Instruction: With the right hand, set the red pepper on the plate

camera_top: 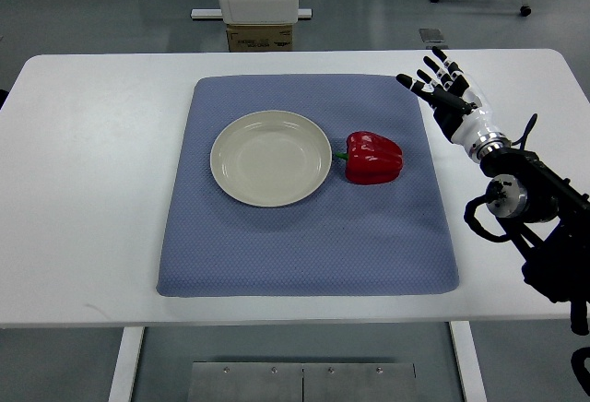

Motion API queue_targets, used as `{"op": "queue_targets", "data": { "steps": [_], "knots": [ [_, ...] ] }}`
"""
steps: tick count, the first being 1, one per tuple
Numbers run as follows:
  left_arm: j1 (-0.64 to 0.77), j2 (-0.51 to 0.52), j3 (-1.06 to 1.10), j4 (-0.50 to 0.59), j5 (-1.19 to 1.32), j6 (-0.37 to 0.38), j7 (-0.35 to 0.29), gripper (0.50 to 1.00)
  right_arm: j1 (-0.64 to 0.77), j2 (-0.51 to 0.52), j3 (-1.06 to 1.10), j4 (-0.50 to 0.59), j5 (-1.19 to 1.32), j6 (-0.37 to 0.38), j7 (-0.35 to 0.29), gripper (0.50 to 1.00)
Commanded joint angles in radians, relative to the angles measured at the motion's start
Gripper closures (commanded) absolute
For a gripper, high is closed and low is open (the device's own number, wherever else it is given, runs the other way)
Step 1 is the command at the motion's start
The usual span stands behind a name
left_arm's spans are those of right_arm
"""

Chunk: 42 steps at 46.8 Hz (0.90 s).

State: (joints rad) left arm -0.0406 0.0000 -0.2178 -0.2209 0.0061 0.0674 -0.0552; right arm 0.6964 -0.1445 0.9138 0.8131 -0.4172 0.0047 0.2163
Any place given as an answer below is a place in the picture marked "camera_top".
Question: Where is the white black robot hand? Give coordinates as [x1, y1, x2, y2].
[395, 47, 511, 163]

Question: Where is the red bell pepper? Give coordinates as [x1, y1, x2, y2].
[334, 131, 404, 185]

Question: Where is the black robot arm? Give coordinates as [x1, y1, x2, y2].
[464, 136, 589, 336]

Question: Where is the cream round plate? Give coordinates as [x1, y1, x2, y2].
[209, 110, 332, 207]

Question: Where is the metal floor plate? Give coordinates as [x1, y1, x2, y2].
[188, 362, 419, 401]

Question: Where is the small metal floor cover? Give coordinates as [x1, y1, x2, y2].
[419, 28, 448, 49]

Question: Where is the blue textured mat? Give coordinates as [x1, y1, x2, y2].
[157, 74, 459, 297]

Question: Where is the cardboard box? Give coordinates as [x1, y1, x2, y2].
[226, 24, 293, 53]

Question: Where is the white table leg right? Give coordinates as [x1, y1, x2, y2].
[449, 321, 488, 402]

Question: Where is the white table leg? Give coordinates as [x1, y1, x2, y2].
[449, 321, 488, 402]
[108, 326, 145, 402]

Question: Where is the white table leg left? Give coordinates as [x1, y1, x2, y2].
[108, 326, 145, 402]

